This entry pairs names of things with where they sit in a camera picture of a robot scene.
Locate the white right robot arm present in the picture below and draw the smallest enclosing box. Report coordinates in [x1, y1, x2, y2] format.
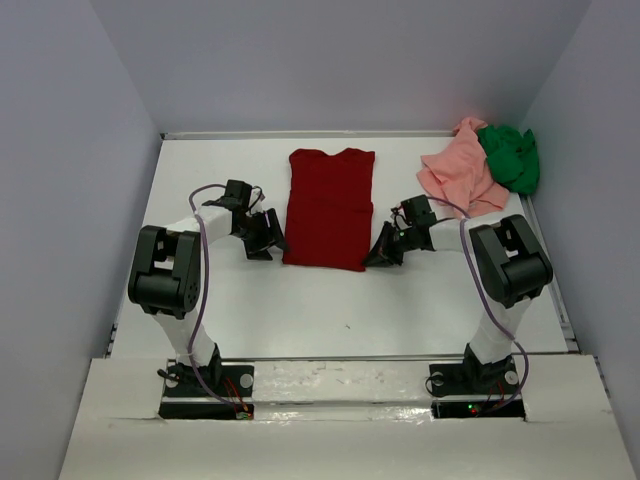
[363, 195, 553, 398]

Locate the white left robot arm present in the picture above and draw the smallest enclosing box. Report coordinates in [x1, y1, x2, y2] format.
[127, 180, 288, 395]

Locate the pink t-shirt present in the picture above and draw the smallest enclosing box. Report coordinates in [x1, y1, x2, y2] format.
[416, 117, 510, 217]

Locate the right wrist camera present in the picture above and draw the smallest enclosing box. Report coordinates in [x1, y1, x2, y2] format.
[391, 199, 414, 230]

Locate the dark red t-shirt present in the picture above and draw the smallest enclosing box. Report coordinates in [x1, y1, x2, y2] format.
[283, 148, 375, 272]

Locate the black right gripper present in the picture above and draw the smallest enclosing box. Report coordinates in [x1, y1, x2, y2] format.
[361, 220, 417, 267]

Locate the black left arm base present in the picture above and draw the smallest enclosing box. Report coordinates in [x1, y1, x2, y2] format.
[157, 362, 255, 421]

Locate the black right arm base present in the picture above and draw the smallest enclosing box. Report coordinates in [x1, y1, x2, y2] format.
[425, 346, 526, 420]

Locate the green t-shirt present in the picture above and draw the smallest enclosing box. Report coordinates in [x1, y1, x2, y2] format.
[476, 125, 540, 195]

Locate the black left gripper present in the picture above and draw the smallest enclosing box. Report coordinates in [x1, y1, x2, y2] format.
[233, 208, 290, 262]

